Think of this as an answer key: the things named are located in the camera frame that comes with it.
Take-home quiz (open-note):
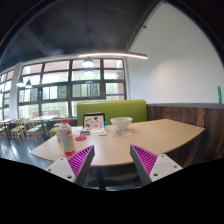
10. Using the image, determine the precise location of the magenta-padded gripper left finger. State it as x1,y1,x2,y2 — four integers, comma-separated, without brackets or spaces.
45,144,96,187

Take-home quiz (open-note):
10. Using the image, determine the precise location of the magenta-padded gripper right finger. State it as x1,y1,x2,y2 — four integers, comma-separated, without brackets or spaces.
129,143,184,186

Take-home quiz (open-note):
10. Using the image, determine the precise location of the clear bottle with red cap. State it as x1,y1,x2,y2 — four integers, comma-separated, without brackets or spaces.
58,118,77,158

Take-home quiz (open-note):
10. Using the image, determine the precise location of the yellow mug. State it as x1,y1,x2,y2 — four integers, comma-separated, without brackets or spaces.
54,126,62,141

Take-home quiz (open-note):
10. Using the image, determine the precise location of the white paper sheet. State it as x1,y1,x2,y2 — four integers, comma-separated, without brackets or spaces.
71,125,84,135

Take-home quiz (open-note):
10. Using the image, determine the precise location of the group of green-seated wooden chairs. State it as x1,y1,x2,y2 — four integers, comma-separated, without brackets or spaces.
0,117,63,145

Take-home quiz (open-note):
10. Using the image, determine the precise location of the white paper napkin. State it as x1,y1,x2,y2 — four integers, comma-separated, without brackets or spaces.
111,129,133,138

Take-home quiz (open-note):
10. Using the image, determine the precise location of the wooden dining table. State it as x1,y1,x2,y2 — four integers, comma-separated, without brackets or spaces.
0,118,14,138
30,114,58,135

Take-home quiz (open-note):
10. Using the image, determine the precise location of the black-framed tablet with stickers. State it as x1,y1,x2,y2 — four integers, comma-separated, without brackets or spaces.
82,112,107,132

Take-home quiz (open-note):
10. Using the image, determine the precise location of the white bowl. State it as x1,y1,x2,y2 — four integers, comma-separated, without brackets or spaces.
110,116,133,132

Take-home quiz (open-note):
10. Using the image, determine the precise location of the green upholstered bench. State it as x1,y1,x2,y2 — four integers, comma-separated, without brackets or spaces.
76,99,148,127

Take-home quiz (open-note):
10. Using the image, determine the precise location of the long linear ceiling light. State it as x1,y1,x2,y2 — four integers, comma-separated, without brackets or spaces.
77,51,149,60

